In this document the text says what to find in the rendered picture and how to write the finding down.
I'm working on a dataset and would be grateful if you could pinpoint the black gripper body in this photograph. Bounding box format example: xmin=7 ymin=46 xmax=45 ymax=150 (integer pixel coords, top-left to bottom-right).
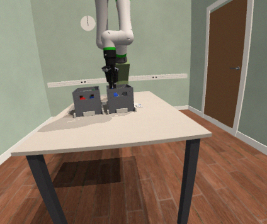
xmin=105 ymin=58 xmax=116 ymax=72

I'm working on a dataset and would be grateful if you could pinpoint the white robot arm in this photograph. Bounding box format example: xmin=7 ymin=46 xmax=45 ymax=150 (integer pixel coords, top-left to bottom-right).
xmin=95 ymin=0 xmax=134 ymax=64

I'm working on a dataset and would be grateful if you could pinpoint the white paper pick list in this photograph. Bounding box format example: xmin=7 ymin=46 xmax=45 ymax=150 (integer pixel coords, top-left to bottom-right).
xmin=134 ymin=103 xmax=143 ymax=108

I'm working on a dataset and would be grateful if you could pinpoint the grey divided crate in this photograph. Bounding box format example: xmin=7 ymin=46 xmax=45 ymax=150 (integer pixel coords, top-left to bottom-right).
xmin=107 ymin=84 xmax=135 ymax=114
xmin=72 ymin=86 xmax=102 ymax=117

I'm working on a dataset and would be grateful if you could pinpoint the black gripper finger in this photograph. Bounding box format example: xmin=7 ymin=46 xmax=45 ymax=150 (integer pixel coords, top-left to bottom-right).
xmin=110 ymin=68 xmax=119 ymax=89
xmin=105 ymin=70 xmax=112 ymax=89

